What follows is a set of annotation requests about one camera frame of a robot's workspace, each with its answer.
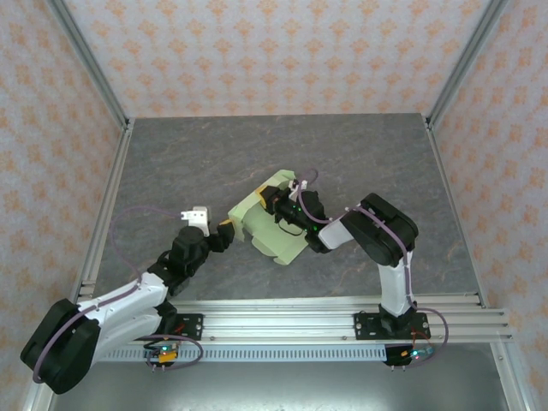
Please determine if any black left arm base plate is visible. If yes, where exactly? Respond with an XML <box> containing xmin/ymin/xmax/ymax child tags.
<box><xmin>126</xmin><ymin>313</ymin><xmax>205</xmax><ymax>342</ymax></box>

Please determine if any aluminium base beam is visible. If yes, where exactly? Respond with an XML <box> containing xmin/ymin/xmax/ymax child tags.
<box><xmin>45</xmin><ymin>297</ymin><xmax>514</xmax><ymax>344</ymax></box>

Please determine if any aluminium frame leg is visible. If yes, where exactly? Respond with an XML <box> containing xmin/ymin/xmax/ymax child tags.
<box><xmin>21</xmin><ymin>376</ymin><xmax>57</xmax><ymax>411</ymax></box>
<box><xmin>490</xmin><ymin>342</ymin><xmax>530</xmax><ymax>411</ymax></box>

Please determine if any slotted grey cable duct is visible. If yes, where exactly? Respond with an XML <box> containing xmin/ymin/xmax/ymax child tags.
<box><xmin>92</xmin><ymin>345</ymin><xmax>390</xmax><ymax>363</ymax></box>

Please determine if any light green paper box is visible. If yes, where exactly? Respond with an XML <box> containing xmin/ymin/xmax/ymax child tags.
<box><xmin>226</xmin><ymin>169</ymin><xmax>310</xmax><ymax>266</ymax></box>

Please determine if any aluminium table side rail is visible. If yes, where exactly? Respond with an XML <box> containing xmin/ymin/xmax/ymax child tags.
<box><xmin>422</xmin><ymin>114</ymin><xmax>490</xmax><ymax>309</ymax></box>
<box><xmin>67</xmin><ymin>119</ymin><xmax>136</xmax><ymax>310</ymax></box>

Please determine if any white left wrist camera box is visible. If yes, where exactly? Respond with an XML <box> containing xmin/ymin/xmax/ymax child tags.
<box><xmin>179</xmin><ymin>205</ymin><xmax>214</xmax><ymax>237</ymax></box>

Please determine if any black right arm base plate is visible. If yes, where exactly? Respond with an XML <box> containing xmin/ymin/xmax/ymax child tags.
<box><xmin>354</xmin><ymin>311</ymin><xmax>430</xmax><ymax>342</ymax></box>

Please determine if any aluminium frame post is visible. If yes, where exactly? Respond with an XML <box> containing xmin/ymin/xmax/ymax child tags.
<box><xmin>426</xmin><ymin>0</ymin><xmax>511</xmax><ymax>129</ymax></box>
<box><xmin>45</xmin><ymin>0</ymin><xmax>132</xmax><ymax>132</ymax></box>

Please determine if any grey metal sheet panel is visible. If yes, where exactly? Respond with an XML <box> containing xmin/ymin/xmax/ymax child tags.
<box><xmin>46</xmin><ymin>361</ymin><xmax>506</xmax><ymax>411</ymax></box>

